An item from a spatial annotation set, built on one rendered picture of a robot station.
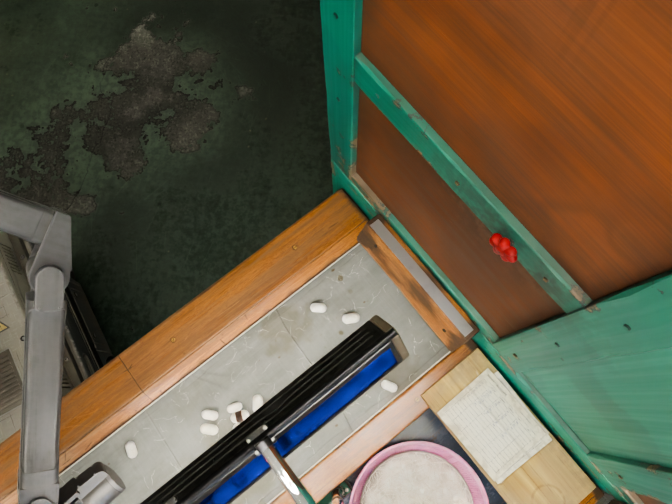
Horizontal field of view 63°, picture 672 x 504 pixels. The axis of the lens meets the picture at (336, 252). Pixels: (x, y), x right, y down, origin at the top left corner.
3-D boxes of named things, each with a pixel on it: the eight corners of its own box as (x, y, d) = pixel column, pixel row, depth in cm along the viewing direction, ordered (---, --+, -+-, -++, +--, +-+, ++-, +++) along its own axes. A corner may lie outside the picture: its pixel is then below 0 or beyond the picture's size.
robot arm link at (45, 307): (25, 253, 90) (29, 266, 81) (64, 254, 93) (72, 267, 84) (16, 498, 96) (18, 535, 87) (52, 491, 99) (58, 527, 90)
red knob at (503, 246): (482, 244, 70) (491, 234, 66) (495, 234, 71) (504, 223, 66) (506, 269, 69) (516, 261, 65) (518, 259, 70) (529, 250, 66)
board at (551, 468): (420, 395, 109) (420, 395, 108) (476, 348, 112) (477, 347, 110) (536, 539, 102) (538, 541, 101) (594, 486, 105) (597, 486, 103)
